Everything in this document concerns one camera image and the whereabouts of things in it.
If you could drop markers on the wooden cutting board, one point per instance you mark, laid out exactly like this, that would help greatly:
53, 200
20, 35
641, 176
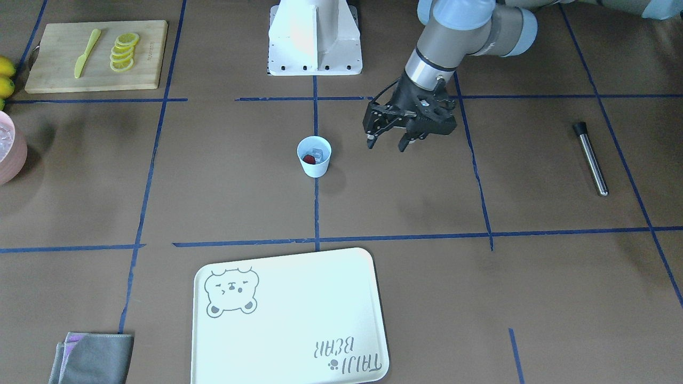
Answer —
62, 43

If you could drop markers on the light blue paper cup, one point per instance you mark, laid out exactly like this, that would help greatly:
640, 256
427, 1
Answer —
304, 148

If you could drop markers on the yellow plastic knife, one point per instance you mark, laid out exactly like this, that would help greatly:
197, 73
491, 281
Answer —
83, 57

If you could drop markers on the steel muddler black tip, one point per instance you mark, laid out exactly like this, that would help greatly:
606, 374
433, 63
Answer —
581, 131

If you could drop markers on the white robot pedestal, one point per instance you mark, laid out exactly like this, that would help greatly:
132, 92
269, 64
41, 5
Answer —
314, 38

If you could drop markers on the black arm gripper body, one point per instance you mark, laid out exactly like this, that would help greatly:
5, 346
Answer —
401, 98

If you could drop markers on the cream bear tray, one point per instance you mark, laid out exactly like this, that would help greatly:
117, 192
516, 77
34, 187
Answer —
300, 318

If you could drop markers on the lemon slices row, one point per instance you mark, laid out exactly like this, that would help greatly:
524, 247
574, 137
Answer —
123, 52

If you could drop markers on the clear ice cube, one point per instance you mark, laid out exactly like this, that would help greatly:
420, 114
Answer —
318, 153

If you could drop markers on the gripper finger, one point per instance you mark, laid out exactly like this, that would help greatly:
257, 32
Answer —
374, 128
409, 137

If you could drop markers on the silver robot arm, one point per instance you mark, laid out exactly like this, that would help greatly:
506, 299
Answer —
456, 29

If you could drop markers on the yellow lemon middle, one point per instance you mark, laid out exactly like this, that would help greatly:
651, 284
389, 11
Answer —
7, 87

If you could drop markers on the pink bowl of ice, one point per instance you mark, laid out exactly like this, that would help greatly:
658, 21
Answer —
14, 149

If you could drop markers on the grey purple folded cloth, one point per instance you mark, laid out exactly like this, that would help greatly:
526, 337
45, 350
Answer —
92, 358

